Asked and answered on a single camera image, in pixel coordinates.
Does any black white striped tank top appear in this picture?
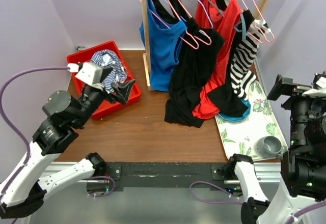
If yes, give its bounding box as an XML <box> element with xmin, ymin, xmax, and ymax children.
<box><xmin>230</xmin><ymin>20</ymin><xmax>270</xmax><ymax>100</ymax></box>

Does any blue white striped shirt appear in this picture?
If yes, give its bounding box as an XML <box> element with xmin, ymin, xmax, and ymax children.
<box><xmin>91</xmin><ymin>49</ymin><xmax>128</xmax><ymax>92</ymax></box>

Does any floral pattern tray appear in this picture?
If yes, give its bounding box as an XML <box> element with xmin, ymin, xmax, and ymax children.
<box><xmin>215</xmin><ymin>81</ymin><xmax>288</xmax><ymax>161</ymax></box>

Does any light blue wire hanger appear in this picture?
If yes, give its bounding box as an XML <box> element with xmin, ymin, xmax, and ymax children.
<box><xmin>196</xmin><ymin>0</ymin><xmax>214</xmax><ymax>29</ymax></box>

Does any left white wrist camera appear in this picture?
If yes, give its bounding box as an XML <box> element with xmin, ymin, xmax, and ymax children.
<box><xmin>67</xmin><ymin>62</ymin><xmax>103</xmax><ymax>86</ymax></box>

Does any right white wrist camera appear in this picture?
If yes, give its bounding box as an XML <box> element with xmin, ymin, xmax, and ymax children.
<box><xmin>303</xmin><ymin>72</ymin><xmax>325</xmax><ymax>98</ymax></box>

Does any aluminium frame rail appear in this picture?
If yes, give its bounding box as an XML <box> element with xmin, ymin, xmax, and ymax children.
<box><xmin>19</xmin><ymin>160</ymin><xmax>313</xmax><ymax>224</ymax></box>

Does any pink wire hanger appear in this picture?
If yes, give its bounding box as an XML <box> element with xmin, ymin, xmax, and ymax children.
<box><xmin>225</xmin><ymin>0</ymin><xmax>275</xmax><ymax>44</ymax></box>
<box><xmin>165</xmin><ymin>0</ymin><xmax>212</xmax><ymax>45</ymax></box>
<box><xmin>240</xmin><ymin>0</ymin><xmax>266</xmax><ymax>44</ymax></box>
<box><xmin>150</xmin><ymin>0</ymin><xmax>199</xmax><ymax>50</ymax></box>

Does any red plastic bin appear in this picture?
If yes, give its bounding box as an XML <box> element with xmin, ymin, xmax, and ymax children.
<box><xmin>66</xmin><ymin>40</ymin><xmax>142</xmax><ymax>120</ymax></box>

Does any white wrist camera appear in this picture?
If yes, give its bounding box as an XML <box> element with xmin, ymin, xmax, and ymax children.
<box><xmin>303</xmin><ymin>72</ymin><xmax>325</xmax><ymax>98</ymax></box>
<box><xmin>67</xmin><ymin>62</ymin><xmax>103</xmax><ymax>86</ymax></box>

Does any wooden clothes rack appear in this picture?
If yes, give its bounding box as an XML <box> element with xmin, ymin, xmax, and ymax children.
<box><xmin>139</xmin><ymin>0</ymin><xmax>281</xmax><ymax>92</ymax></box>

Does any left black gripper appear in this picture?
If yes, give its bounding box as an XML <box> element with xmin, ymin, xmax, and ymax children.
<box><xmin>73</xmin><ymin>67</ymin><xmax>136</xmax><ymax>127</ymax></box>

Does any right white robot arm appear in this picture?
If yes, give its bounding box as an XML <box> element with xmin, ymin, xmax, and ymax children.
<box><xmin>226</xmin><ymin>73</ymin><xmax>325</xmax><ymax>223</ymax></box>

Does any black red tank top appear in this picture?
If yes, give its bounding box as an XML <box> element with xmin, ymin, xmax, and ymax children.
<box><xmin>208</xmin><ymin>0</ymin><xmax>254</xmax><ymax>117</ymax></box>

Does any grey blue hanger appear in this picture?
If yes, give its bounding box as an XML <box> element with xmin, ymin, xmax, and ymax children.
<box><xmin>207</xmin><ymin>0</ymin><xmax>249</xmax><ymax>40</ymax></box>

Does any blue tank top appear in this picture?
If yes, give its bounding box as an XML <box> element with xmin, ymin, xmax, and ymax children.
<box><xmin>147</xmin><ymin>0</ymin><xmax>186</xmax><ymax>92</ymax></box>

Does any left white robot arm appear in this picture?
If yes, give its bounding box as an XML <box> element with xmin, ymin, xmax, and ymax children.
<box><xmin>1</xmin><ymin>63</ymin><xmax>135</xmax><ymax>221</ymax></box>

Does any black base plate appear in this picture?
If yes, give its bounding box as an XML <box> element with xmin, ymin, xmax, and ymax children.
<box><xmin>106</xmin><ymin>162</ymin><xmax>239</xmax><ymax>191</ymax></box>

